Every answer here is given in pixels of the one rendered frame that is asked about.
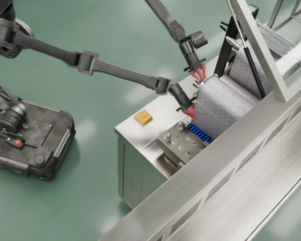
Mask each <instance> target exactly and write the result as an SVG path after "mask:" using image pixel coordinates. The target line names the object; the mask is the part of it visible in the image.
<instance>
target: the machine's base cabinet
mask: <svg viewBox="0 0 301 241"><path fill-rule="evenodd" d="M165 182H166V181H165V180H164V179H163V178H162V177H161V176H160V175H159V174H158V173H157V172H156V171H155V170H154V169H153V168H152V167H151V166H150V165H149V164H148V163H146V162H145V161H144V160H143V159H142V158H141V157H140V156H139V155H138V154H137V153H136V152H135V151H134V150H133V149H132V148H131V147H130V146H129V145H128V144H127V143H126V142H125V141H124V140H123V139H122V138H121V137H120V136H119V135H118V195H119V196H120V197H121V198H122V199H123V200H124V201H125V202H126V203H127V205H128V206H129V207H130V208H131V209H132V210H133V209H134V208H135V207H136V206H138V205H139V204H140V203H141V202H142V201H143V200H145V199H146V198H147V197H148V196H149V195H151V194H152V193H153V192H154V191H155V190H156V189H158V188H159V187H160V186H161V185H162V184H164V183H165Z"/></svg>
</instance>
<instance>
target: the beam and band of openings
mask: <svg viewBox="0 0 301 241"><path fill-rule="evenodd" d="M300 114H301V90H300V91H299V92H298V93H296V94H295V95H294V96H293V97H292V98H291V99H290V100H289V101H288V102H282V101H281V100H279V99H278V98H277V97H276V95H275V93H274V91H271V92H270V93H269V94H268V95H266V96H265V97H264V98H263V99H262V100H261V101H260V102H259V103H257V104H256V105H255V106H254V107H253V108H252V109H250V110H249V111H248V112H247V113H246V114H244V115H243V116H242V117H241V118H240V119H239V120H237V121H236V122H235V123H234V124H233V125H231V126H230V127H229V128H228V129H227V130H226V131H224V132H223V133H222V134H221V135H220V136H219V137H217V138H216V139H215V140H214V141H213V142H211V143H210V144H209V145H208V146H207V147H206V148H204V149H203V150H202V151H201V152H200V153H199V154H198V155H197V156H195V157H194V158H193V159H192V160H191V161H189V162H188V163H187V164H186V165H185V166H184V167H182V168H181V169H180V170H179V171H178V172H177V173H175V174H174V175H173V176H172V177H171V178H169V179H168V180H167V181H166V182H165V183H164V184H162V185H161V186H160V187H159V188H158V189H156V190H155V191H154V192H153V193H152V194H151V195H149V196H148V197H147V198H146V199H145V200H143V201H142V202H141V203H140V204H139V205H138V206H136V207H135V208H134V209H133V210H132V211H131V212H130V213H129V214H127V215H126V216H125V217H124V218H123V219H121V220H120V221H119V222H118V223H117V224H116V225H114V226H113V227H112V228H111V229H110V230H108V231H107V232H106V233H105V234H104V235H103V236H101V237H100V238H99V239H98V240H97V241H169V240H170V239H171V238H172V237H173V236H174V235H175V234H176V233H177V232H178V231H179V230H180V229H181V228H182V227H183V226H184V225H185V224H186V223H187V222H189V221H190V220H191V219H192V218H193V217H194V216H195V215H196V214H197V213H198V212H199V211H200V210H201V209H202V208H203V207H204V206H205V205H206V204H207V203H208V202H209V201H210V200H211V199H212V198H214V197H215V196H216V195H217V194H218V193H219V192H220V191H221V190H222V189H223V188H224V187H225V186H226V185H227V184H228V183H229V182H230V181H231V180H232V179H233V178H234V177H235V176H236V175H237V174H238V173H240V172H241V171H242V170H243V169H244V168H245V167H246V166H247V165H248V164H249V163H250V162H251V161H252V160H253V159H254V158H255V157H256V156H257V155H258V154H259V153H260V152H261V151H262V150H263V149H264V148H266V147H267V146H268V145H269V144H270V143H271V142H272V141H273V140H274V139H275V138H276V137H277V136H278V135H279V134H280V133H281V132H282V131H283V130H284V129H285V128H286V127H287V126H288V125H289V124H291V123H292V122H293V121H294V120H295V119H296V118H297V117H298V116H299V115H300Z"/></svg>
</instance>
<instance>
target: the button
mask: <svg viewBox="0 0 301 241"><path fill-rule="evenodd" d="M135 119H136V120H138V121H139V122H140V123H141V124H142V125H145V124H146V123H147V122H149V121H150V120H152V116H151V115H150V114H149V113H148V112H147V111H146V110H145V109H143V110H142V111H141V112H139V113H138V114H136V115H135Z"/></svg>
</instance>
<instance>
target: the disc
mask: <svg viewBox="0 0 301 241"><path fill-rule="evenodd" d="M213 76H216V77H218V74H216V73H214V74H212V75H210V76H209V77H208V78H207V79H206V80H205V81H204V82H203V83H202V84H201V86H200V87H199V89H198V91H197V93H196V99H197V97H198V94H199V91H200V89H201V87H202V86H203V84H204V83H205V82H206V81H207V80H208V79H209V78H211V77H213Z"/></svg>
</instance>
